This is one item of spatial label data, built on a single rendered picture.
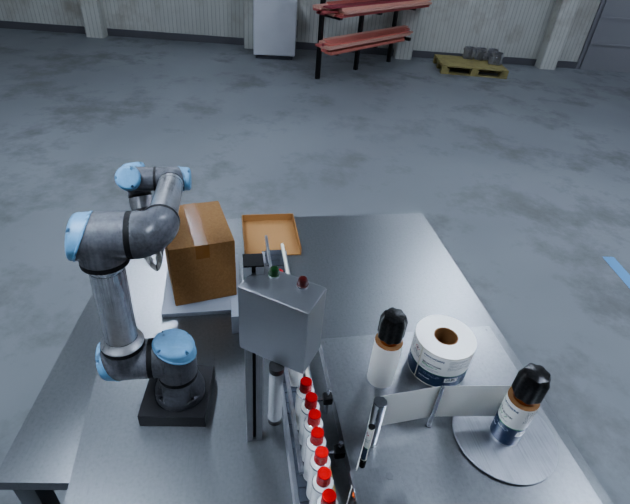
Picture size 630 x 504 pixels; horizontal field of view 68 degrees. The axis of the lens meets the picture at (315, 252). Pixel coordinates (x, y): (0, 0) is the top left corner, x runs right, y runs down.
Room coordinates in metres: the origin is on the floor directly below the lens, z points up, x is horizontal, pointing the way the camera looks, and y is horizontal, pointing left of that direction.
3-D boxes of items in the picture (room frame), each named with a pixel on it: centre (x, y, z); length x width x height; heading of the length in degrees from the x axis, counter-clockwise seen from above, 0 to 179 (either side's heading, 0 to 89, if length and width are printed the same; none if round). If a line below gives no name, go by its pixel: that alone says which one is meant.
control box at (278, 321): (0.76, 0.06, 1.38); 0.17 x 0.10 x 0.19; 68
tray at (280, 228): (1.85, 0.22, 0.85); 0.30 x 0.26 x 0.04; 13
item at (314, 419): (0.72, -0.04, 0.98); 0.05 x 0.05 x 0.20
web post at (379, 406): (0.79, -0.21, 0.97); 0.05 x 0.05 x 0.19
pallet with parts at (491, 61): (8.78, -2.43, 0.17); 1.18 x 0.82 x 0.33; 95
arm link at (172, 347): (0.90, 0.39, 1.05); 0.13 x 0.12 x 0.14; 102
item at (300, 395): (0.82, -0.01, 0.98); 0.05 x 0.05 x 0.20
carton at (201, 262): (1.49, 0.47, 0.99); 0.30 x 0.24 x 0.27; 24
